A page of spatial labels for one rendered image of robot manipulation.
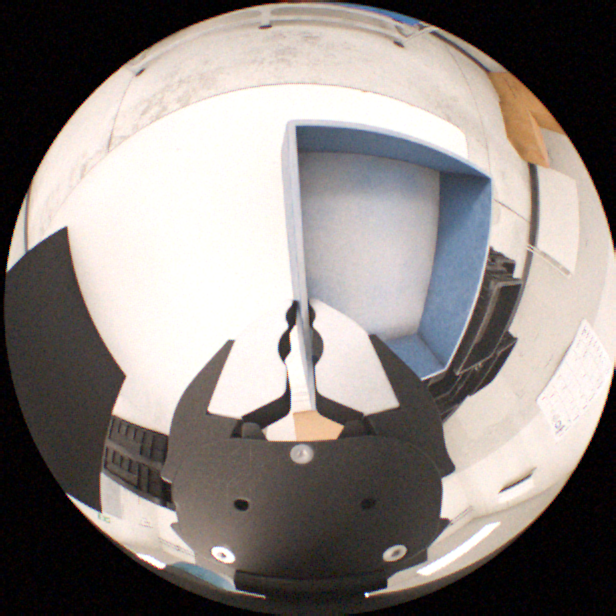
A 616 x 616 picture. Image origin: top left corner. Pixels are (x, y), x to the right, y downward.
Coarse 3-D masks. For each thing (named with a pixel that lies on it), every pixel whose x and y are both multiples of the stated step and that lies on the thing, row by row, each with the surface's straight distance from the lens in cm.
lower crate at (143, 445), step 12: (120, 420) 69; (108, 432) 72; (120, 432) 68; (132, 432) 66; (144, 432) 63; (156, 432) 62; (108, 444) 69; (120, 444) 67; (132, 444) 64; (144, 444) 61; (156, 444) 60; (132, 456) 62; (144, 456) 60; (156, 456) 59; (156, 468) 57
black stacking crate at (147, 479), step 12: (108, 456) 70; (120, 456) 66; (108, 468) 69; (120, 468) 66; (132, 468) 63; (144, 468) 60; (132, 480) 63; (144, 480) 59; (156, 480) 58; (156, 492) 58; (168, 492) 59
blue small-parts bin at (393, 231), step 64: (320, 128) 10; (384, 128) 11; (320, 192) 16; (384, 192) 18; (448, 192) 21; (320, 256) 17; (384, 256) 19; (448, 256) 21; (384, 320) 22; (448, 320) 22
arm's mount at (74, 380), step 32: (32, 256) 33; (64, 256) 36; (32, 288) 33; (64, 288) 35; (32, 320) 32; (64, 320) 34; (32, 352) 32; (64, 352) 33; (96, 352) 37; (32, 384) 32; (64, 384) 33; (96, 384) 36; (32, 416) 32; (64, 416) 33; (96, 416) 36; (64, 448) 34; (96, 448) 36; (64, 480) 35; (96, 480) 37
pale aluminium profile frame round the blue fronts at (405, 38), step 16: (272, 16) 151; (288, 16) 152; (304, 16) 153; (320, 16) 156; (384, 16) 157; (176, 32) 155; (208, 32) 158; (384, 32) 165; (400, 32) 181; (416, 32) 163; (128, 64) 171
